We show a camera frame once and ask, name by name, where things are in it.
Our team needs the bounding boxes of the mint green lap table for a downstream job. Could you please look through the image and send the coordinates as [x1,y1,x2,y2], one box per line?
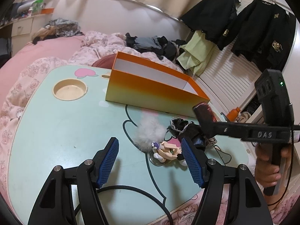
[7,64,250,225]

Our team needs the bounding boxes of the pink floral duvet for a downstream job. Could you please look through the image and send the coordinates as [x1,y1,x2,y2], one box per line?
[1,31,181,198]

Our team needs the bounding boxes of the white desk with drawer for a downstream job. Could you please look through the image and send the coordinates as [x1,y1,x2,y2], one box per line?
[1,14,52,56]

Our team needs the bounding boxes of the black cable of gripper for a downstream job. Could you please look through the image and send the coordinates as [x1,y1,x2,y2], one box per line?
[267,103,296,207]
[73,184,174,225]

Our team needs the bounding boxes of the pile of dark clothes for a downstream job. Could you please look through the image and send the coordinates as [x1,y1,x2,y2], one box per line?
[126,33,186,62]

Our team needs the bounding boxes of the lime green garment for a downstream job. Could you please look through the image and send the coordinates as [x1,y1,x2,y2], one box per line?
[177,31,216,76]

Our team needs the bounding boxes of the white fluffy pompom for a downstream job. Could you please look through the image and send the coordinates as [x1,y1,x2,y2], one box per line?
[133,114,167,153]

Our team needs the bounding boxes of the person's right hand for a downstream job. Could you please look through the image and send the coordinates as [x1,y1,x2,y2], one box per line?
[254,144,292,188]

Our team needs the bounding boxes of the orange water bottle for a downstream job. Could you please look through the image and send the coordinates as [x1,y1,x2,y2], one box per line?
[226,107,241,122]

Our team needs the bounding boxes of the dark red cushion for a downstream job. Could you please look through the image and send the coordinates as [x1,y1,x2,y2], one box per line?
[92,54,116,69]

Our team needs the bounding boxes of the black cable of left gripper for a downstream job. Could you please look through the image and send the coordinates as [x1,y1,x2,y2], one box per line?
[73,184,174,225]

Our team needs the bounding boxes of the dark red foil snack pack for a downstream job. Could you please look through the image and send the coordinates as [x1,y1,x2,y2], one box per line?
[193,102,217,123]

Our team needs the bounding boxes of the hanging black jacket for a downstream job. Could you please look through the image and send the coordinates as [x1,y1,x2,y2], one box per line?
[180,0,239,50]
[227,0,296,72]

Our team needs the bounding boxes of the black glossy cloth item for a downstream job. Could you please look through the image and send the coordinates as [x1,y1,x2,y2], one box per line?
[167,117,206,151]

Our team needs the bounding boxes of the orange gradient cardboard box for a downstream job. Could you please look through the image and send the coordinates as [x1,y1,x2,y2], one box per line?
[105,52,210,117]

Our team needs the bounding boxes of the patterned grey clothes pile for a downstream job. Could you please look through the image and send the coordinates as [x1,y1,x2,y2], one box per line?
[44,18,83,37]

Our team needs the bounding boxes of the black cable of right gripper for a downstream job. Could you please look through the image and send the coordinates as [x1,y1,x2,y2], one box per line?
[267,103,296,207]

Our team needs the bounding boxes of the anime figure keychain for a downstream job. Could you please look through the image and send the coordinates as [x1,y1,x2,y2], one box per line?
[151,141,187,167]

